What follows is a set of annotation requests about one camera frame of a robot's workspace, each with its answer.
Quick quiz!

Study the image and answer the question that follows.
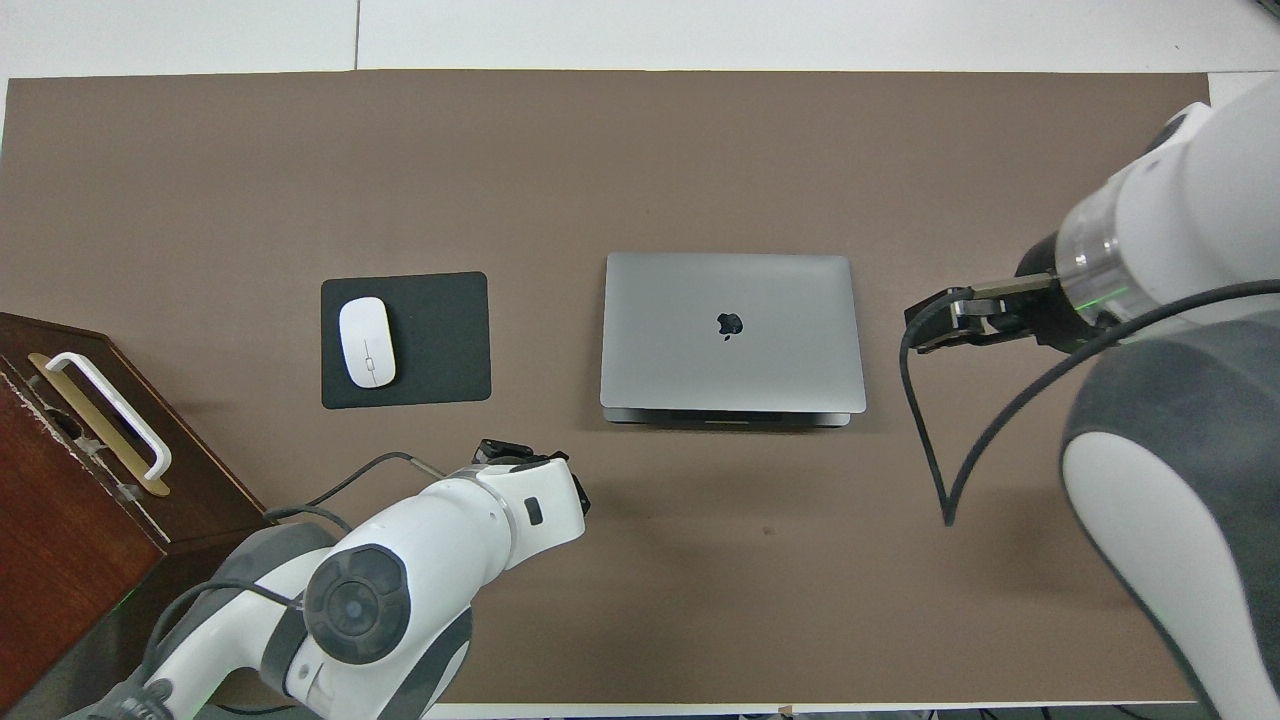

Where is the brown table mat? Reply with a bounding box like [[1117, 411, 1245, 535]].
[[0, 70, 1216, 707]]

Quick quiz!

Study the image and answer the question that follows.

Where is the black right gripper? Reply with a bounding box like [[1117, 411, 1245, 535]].
[[905, 232, 1076, 353]]

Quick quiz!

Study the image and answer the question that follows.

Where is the gold box handle plate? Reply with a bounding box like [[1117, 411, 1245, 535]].
[[27, 351, 172, 498]]

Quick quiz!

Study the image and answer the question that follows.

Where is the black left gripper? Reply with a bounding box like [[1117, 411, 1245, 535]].
[[473, 440, 591, 517]]

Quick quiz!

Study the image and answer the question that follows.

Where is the silver grey laptop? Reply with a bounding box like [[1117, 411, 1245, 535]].
[[600, 252, 868, 429]]

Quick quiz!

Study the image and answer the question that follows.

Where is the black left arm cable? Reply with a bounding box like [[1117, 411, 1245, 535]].
[[140, 450, 448, 701]]

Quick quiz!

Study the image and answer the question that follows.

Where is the dark brown wooden box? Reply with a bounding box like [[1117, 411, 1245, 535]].
[[0, 312, 285, 716]]

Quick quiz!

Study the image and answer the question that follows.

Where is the white computer mouse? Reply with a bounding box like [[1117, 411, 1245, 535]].
[[338, 296, 397, 390]]

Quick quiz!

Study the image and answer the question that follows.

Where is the white box handle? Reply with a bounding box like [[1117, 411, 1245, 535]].
[[45, 351, 173, 482]]

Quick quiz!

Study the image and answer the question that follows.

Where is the black mouse pad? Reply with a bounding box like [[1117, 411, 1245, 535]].
[[320, 271, 493, 411]]

